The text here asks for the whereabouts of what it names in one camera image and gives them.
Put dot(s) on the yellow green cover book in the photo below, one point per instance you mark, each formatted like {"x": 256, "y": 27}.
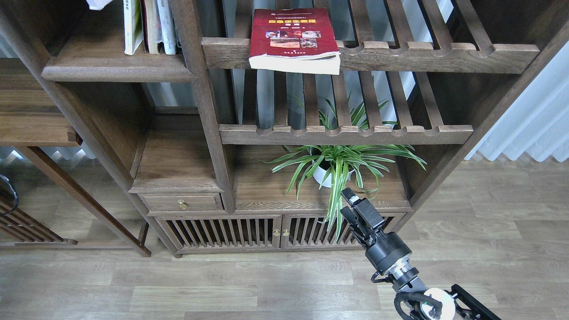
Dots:
{"x": 133, "y": 30}

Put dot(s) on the red cover book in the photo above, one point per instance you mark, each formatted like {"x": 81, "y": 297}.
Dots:
{"x": 298, "y": 40}

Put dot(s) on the dark red upright book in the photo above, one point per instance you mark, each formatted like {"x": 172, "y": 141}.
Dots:
{"x": 144, "y": 19}

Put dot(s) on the white curtain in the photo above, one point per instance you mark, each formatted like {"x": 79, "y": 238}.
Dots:
{"x": 537, "y": 123}

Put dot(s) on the wooden slatted rack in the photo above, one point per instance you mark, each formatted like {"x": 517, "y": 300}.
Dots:
{"x": 24, "y": 229}

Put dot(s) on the dark wooden bookshelf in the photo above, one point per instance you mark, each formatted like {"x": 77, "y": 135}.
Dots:
{"x": 196, "y": 125}

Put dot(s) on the beige upright book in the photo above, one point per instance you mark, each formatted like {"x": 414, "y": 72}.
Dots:
{"x": 154, "y": 28}

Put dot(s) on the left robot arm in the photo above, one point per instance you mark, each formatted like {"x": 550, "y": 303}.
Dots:
{"x": 16, "y": 200}

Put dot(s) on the white plant pot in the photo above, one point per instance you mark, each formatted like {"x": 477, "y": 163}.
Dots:
{"x": 319, "y": 174}

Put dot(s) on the white upright book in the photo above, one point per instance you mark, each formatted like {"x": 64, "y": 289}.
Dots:
{"x": 167, "y": 26}

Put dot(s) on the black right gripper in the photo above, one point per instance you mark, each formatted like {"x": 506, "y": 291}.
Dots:
{"x": 383, "y": 250}

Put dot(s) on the white lavender book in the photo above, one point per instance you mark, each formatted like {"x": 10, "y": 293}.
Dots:
{"x": 97, "y": 5}

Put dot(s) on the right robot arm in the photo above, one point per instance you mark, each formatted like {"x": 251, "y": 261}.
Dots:
{"x": 415, "y": 301}

